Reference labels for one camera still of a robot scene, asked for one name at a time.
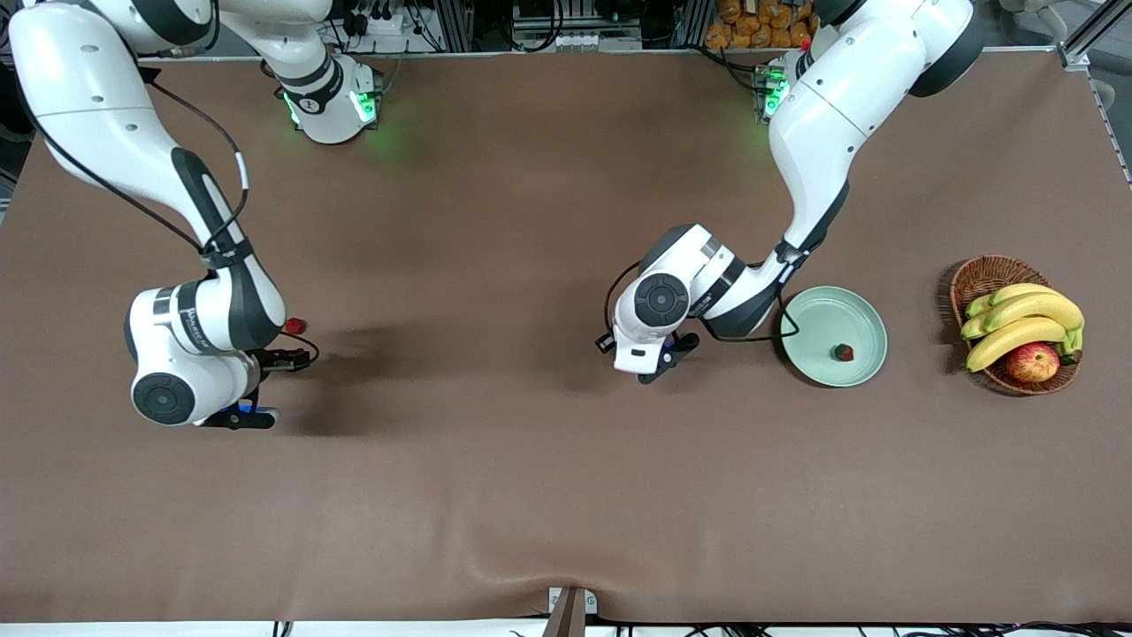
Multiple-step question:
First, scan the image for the mint green round plate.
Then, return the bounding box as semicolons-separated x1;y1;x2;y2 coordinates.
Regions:
779;285;889;388

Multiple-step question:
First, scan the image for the brown table cover cloth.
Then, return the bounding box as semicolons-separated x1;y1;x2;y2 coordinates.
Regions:
0;51;1132;625

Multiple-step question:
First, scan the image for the white connector row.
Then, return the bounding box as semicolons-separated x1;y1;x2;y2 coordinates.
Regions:
555;31;643;51

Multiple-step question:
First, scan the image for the brown wicker basket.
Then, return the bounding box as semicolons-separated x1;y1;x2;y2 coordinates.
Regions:
949;255;1082;396

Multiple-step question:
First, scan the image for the yellow banana bunch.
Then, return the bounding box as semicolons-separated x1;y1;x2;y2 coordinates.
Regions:
960;282;1086;373

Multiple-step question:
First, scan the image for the white power strip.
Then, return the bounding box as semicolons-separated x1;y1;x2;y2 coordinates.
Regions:
349;11;417;36

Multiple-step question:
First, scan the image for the red yellow apple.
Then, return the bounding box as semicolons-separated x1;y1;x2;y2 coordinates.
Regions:
1005;342;1061;385

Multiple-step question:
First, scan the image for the grey swivel chair base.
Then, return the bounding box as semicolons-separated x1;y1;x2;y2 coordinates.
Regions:
999;0;1071;36

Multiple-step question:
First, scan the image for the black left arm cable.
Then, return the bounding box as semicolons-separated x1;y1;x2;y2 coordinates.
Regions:
603;261;802;342

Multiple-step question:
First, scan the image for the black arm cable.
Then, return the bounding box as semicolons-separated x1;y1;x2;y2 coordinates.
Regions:
603;261;802;342
13;75;321;364

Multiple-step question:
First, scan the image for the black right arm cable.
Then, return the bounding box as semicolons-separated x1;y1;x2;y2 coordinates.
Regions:
13;75;321;364

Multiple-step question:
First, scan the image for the grey metal table bracket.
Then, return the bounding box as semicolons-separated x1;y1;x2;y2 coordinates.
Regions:
547;587;599;617

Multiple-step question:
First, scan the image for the dark camera pole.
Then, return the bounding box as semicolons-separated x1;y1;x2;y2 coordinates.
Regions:
541;587;587;637

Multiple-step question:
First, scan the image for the aluminium frame profile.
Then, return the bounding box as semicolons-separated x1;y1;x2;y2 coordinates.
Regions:
1057;0;1132;72

